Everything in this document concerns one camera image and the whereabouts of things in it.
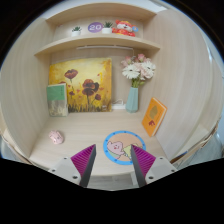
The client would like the yellow poppy flower painting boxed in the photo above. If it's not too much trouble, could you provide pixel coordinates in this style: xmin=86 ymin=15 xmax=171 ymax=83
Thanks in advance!
xmin=49 ymin=58 xmax=112 ymax=113

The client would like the green book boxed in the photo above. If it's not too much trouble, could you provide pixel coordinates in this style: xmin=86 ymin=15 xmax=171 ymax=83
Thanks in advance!
xmin=47 ymin=83 xmax=68 ymax=117

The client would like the pink white flower bouquet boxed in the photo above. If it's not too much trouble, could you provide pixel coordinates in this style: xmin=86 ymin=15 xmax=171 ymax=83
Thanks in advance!
xmin=121 ymin=54 xmax=156 ymax=88

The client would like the right small potted plant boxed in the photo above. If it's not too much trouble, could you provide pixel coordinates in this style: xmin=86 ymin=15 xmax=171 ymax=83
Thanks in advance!
xmin=102 ymin=22 xmax=113 ymax=34

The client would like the red plush toy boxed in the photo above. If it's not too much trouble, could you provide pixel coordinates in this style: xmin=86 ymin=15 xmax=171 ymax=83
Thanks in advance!
xmin=112 ymin=20 xmax=138 ymax=37

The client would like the round cartoon mouse pad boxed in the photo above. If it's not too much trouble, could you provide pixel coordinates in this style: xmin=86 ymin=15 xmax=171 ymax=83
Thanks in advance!
xmin=103 ymin=130 xmax=146 ymax=165

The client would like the purple round number sign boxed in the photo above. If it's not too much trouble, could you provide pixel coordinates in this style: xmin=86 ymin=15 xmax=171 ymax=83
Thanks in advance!
xmin=88 ymin=22 xmax=103 ymax=33

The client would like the light green vase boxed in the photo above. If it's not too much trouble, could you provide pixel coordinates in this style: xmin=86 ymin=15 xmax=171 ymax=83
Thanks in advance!
xmin=126 ymin=87 xmax=138 ymax=113

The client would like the white power strip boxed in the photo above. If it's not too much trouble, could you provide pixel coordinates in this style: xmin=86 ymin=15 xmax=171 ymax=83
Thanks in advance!
xmin=112 ymin=100 xmax=126 ymax=110

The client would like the left small potted plant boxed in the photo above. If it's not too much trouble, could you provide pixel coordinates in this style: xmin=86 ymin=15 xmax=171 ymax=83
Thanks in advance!
xmin=72 ymin=26 xmax=82 ymax=36

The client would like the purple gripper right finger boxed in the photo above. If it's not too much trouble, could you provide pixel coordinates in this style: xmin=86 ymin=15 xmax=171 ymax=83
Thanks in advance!
xmin=131 ymin=145 xmax=156 ymax=187

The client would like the wooden curved shelf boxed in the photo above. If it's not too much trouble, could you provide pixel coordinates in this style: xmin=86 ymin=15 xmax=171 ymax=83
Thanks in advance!
xmin=36 ymin=34 xmax=160 ymax=55

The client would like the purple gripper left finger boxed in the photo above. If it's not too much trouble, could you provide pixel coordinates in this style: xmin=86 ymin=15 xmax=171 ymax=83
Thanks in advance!
xmin=71 ymin=144 xmax=96 ymax=187

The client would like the pink computer mouse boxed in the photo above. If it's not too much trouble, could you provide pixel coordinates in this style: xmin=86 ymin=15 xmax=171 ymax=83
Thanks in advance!
xmin=49 ymin=130 xmax=64 ymax=144

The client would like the orange book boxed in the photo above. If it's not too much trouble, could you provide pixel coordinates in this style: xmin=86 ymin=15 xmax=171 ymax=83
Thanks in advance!
xmin=142 ymin=98 xmax=167 ymax=137

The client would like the small potted plant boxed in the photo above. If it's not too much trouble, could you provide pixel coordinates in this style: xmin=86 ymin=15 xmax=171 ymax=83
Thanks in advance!
xmin=72 ymin=26 xmax=82 ymax=36
xmin=102 ymin=22 xmax=113 ymax=34

